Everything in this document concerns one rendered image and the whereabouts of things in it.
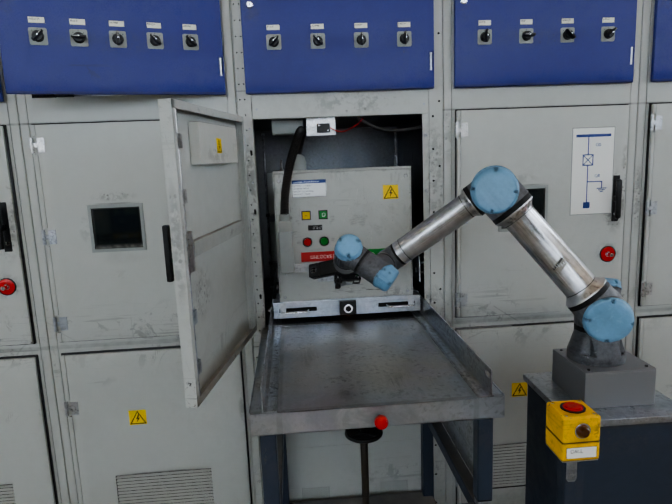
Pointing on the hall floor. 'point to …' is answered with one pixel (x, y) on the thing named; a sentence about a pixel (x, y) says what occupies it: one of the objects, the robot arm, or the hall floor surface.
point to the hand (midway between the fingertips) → (335, 282)
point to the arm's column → (613, 459)
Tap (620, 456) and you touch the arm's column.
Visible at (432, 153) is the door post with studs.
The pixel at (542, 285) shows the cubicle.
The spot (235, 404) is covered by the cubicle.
